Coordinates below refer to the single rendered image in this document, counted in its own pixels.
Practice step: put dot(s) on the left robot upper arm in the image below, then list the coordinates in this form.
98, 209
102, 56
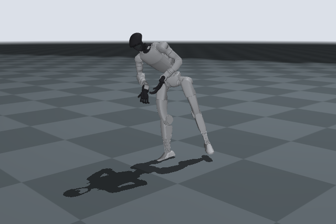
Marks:
163, 47

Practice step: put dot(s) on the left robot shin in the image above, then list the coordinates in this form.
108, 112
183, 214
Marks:
201, 126

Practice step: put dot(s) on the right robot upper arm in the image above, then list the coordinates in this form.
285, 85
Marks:
139, 66

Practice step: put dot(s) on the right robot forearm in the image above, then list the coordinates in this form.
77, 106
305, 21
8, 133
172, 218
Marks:
142, 82

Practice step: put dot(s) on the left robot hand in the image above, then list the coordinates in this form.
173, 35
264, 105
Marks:
161, 81

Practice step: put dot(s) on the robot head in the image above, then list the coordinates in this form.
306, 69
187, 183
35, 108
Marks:
136, 39

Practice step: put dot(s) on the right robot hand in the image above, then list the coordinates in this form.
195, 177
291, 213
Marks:
144, 95

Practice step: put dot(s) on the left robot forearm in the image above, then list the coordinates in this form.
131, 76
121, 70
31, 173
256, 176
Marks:
173, 68

